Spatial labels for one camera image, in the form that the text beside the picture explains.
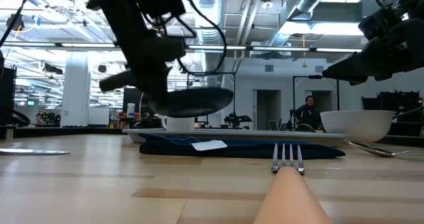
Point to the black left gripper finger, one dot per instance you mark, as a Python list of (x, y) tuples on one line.
[(116, 82), (157, 93)]

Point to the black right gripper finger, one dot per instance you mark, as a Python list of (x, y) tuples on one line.
[(348, 68), (361, 79)]

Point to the white ceramic mug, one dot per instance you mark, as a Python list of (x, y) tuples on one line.
[(180, 124)]

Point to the dark blue plate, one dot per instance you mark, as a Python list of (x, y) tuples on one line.
[(198, 101)]

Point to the white ceramic bowl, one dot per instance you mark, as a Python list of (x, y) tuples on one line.
[(357, 124)]

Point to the dark blue cloth napkin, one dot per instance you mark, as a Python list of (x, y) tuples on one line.
[(251, 151)]

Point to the black background robot arm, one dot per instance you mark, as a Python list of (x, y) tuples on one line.
[(236, 119)]

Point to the grey plastic tray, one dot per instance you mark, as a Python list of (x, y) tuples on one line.
[(248, 132)]

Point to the black computer monitor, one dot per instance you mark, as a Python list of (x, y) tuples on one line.
[(132, 96)]

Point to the white cabinet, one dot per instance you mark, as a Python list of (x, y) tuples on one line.
[(98, 116)]

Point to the white column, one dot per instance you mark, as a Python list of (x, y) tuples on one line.
[(76, 88)]

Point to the black equipment rack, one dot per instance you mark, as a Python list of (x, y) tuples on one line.
[(397, 104)]

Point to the person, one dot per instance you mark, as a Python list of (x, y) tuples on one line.
[(308, 114)]

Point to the long ceiling light bar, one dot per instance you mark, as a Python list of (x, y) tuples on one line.
[(265, 48)]

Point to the black ceiling device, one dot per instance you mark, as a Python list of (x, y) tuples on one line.
[(15, 21)]

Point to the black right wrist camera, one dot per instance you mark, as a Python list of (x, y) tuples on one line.
[(379, 23)]

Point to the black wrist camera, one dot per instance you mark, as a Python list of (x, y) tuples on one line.
[(379, 23), (160, 0)]

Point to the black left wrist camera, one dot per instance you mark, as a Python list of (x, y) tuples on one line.
[(160, 0)]

